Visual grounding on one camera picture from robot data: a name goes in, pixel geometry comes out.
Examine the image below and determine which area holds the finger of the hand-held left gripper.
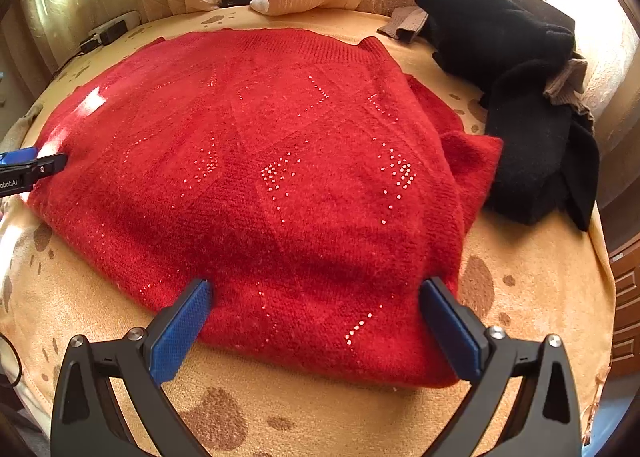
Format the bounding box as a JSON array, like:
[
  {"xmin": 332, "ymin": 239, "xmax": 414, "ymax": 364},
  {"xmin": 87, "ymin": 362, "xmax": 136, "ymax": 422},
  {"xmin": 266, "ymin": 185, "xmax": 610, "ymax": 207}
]
[
  {"xmin": 0, "ymin": 146, "xmax": 41, "ymax": 168},
  {"xmin": 29, "ymin": 152, "xmax": 69, "ymax": 184}
]

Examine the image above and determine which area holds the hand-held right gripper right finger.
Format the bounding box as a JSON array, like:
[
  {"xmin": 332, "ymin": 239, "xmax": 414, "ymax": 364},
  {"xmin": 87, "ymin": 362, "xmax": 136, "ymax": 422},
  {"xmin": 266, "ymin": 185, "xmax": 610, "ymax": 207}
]
[{"xmin": 420, "ymin": 277, "xmax": 583, "ymax": 457}]

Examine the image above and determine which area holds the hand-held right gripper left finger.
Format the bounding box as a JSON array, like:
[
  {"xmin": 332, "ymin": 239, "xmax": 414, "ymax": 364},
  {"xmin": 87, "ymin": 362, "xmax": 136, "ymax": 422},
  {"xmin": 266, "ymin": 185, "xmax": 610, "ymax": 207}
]
[{"xmin": 50, "ymin": 278, "xmax": 216, "ymax": 457}]

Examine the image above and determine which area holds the red knit sweater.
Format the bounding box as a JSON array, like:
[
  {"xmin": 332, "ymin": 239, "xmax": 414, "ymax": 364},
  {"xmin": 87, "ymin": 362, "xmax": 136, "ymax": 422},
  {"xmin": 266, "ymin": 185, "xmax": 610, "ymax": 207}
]
[{"xmin": 27, "ymin": 30, "xmax": 504, "ymax": 391}]

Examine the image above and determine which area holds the beige cloth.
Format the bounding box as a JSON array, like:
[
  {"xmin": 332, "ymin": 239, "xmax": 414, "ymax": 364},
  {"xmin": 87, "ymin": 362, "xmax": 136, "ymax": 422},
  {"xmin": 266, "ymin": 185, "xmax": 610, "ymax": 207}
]
[{"xmin": 1, "ymin": 104, "xmax": 46, "ymax": 151}]

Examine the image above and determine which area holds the yellow paw-print blanket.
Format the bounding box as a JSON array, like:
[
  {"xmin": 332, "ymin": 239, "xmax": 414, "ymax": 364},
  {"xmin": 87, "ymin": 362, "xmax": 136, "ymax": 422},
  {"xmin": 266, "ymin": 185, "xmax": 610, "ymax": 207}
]
[{"xmin": 0, "ymin": 4, "xmax": 617, "ymax": 457}]

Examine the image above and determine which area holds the black power adapter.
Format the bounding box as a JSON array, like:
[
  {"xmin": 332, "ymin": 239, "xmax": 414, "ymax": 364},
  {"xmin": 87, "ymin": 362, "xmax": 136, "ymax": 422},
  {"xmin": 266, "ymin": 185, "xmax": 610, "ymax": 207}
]
[{"xmin": 99, "ymin": 20, "xmax": 129, "ymax": 45}]

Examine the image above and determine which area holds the white power strip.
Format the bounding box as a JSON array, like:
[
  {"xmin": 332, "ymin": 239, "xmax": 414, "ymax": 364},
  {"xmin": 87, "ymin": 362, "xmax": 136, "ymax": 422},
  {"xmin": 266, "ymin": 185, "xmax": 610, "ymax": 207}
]
[{"xmin": 86, "ymin": 10, "xmax": 142, "ymax": 46}]

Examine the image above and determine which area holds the brown wooden door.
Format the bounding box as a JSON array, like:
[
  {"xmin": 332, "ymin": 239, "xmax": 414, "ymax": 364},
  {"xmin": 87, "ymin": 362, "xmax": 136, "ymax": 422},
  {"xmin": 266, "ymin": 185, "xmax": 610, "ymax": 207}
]
[{"xmin": 606, "ymin": 236, "xmax": 640, "ymax": 379}]

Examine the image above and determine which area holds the black knit garment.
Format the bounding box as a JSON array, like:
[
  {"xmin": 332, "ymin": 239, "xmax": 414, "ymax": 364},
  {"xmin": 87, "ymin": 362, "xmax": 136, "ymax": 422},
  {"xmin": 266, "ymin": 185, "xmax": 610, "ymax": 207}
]
[{"xmin": 414, "ymin": 0, "xmax": 602, "ymax": 233}]

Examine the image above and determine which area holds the brown knit garment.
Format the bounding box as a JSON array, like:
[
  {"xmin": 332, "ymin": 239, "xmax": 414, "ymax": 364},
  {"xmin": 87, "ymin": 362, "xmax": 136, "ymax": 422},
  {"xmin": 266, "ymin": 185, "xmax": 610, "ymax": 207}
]
[{"xmin": 376, "ymin": 0, "xmax": 597, "ymax": 121}]

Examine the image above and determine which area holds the black cable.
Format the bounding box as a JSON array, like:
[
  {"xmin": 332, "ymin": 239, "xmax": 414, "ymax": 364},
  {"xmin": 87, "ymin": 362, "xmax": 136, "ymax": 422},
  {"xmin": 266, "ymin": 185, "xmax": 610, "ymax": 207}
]
[{"xmin": 0, "ymin": 331, "xmax": 24, "ymax": 389}]

